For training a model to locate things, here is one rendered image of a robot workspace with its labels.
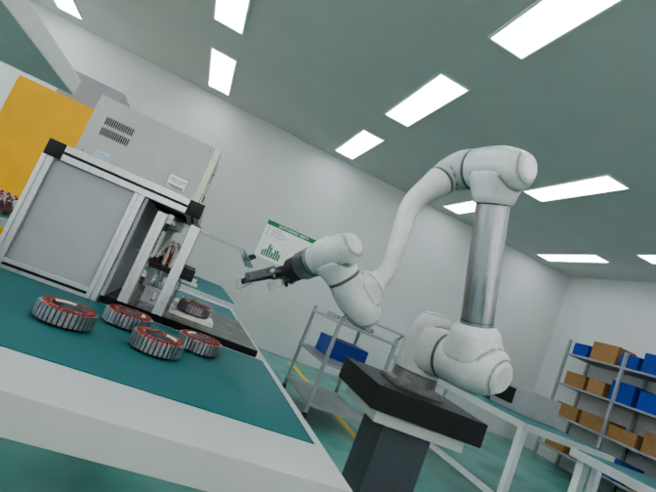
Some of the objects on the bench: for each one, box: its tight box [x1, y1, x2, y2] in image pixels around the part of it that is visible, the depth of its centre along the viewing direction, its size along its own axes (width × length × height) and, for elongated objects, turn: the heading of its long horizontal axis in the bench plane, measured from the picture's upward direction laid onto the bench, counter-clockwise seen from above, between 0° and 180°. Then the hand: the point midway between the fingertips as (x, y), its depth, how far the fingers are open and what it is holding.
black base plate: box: [102, 283, 258, 357], centre depth 161 cm, size 47×64×2 cm
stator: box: [177, 329, 222, 358], centre depth 112 cm, size 11×11×4 cm
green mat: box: [0, 267, 314, 444], centre depth 93 cm, size 94×61×1 cm, turn 178°
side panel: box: [0, 153, 145, 302], centre depth 122 cm, size 28×3×32 cm, turn 178°
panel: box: [100, 197, 158, 296], centre depth 157 cm, size 1×66×30 cm, turn 88°
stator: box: [128, 326, 185, 360], centre depth 94 cm, size 11×11×4 cm
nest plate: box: [168, 304, 214, 328], centre depth 150 cm, size 15×15×1 cm
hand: (255, 284), depth 144 cm, fingers open, 13 cm apart
